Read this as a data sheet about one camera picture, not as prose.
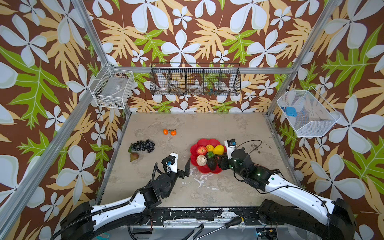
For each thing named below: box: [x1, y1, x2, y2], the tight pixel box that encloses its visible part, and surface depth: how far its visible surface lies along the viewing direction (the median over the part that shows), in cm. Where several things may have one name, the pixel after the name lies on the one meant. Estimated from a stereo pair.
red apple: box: [196, 145, 208, 156], surface depth 93 cm
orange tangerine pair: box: [163, 128, 178, 136], surface depth 109 cm
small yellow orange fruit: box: [205, 144, 214, 152], surface depth 95 cm
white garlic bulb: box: [196, 155, 208, 167], surface depth 89 cm
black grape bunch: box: [131, 139, 156, 154], surface depth 100 cm
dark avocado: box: [207, 157, 217, 171], surface depth 88 cm
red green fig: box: [130, 152, 139, 162], surface depth 95 cm
